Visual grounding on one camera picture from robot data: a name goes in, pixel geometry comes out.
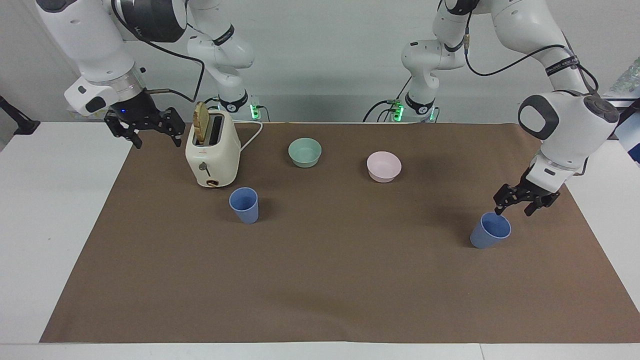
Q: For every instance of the toast slice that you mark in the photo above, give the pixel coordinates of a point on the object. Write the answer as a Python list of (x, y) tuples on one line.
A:
[(201, 122)]

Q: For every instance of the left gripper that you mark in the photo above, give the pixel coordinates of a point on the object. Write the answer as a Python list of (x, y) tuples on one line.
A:
[(529, 191)]

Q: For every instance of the blue cup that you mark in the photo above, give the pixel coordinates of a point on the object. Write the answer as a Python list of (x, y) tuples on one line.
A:
[(487, 235), (244, 207)]

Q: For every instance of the pink bowl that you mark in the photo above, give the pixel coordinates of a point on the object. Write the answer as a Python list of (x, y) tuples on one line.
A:
[(384, 167)]

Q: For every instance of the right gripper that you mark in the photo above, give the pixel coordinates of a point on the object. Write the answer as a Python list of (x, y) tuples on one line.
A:
[(136, 109)]

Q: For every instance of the black stand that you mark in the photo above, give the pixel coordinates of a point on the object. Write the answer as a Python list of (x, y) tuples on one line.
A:
[(17, 120), (631, 109)]

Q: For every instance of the green bowl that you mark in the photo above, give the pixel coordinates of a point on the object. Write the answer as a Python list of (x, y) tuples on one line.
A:
[(304, 152)]

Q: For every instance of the cream toaster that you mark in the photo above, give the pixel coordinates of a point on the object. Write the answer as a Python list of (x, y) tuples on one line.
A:
[(212, 160)]

